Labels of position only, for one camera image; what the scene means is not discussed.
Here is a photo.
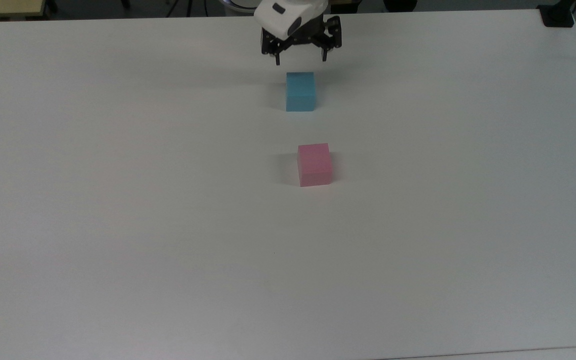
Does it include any black stand clamp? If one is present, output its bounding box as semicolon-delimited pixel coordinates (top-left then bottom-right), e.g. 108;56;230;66
537;2;576;29

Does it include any pink cube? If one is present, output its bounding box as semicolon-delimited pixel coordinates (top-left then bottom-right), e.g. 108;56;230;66
297;142;334;188

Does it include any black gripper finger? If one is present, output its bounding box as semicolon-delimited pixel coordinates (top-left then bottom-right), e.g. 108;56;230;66
260;27;289;67
314;15;343;63

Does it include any blue cube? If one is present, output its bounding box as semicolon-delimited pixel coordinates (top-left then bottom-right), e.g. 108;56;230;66
285;71;317;113

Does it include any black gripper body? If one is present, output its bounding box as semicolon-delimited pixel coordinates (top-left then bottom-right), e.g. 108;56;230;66
282;17;327;51

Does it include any wooden board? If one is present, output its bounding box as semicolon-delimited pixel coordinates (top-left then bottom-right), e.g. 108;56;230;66
0;0;50;21

